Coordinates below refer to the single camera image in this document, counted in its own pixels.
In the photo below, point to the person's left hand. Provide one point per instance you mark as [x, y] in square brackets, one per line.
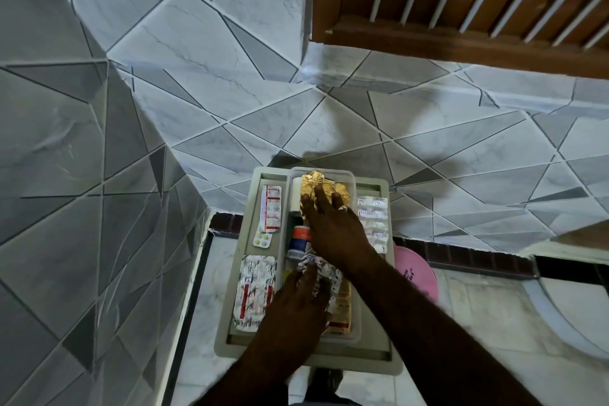
[295, 320]

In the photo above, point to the person's right hand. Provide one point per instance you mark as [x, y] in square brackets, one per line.
[338, 234]

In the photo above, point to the silver tablet strips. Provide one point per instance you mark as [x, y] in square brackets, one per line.
[254, 291]
[328, 272]
[373, 222]

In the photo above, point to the white red-blue label medicine bottle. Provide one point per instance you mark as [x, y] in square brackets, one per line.
[299, 237]

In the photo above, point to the beige tablet strip pack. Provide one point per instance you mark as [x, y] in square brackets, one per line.
[342, 310]

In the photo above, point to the gold foil tablet strips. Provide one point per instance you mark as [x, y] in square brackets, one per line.
[328, 184]

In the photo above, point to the clear plastic first aid box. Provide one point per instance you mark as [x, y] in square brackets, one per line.
[354, 325]

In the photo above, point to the person's right forearm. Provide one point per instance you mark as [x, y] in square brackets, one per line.
[437, 339]

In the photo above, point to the dark shoe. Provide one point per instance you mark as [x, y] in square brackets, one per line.
[326, 382]

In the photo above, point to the white plastic drawer cabinet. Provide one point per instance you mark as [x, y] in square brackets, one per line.
[376, 353]

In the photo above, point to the pink lidded trash bin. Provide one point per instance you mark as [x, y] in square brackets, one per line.
[418, 272]

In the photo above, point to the brown barred wooden window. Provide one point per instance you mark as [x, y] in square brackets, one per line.
[452, 39]

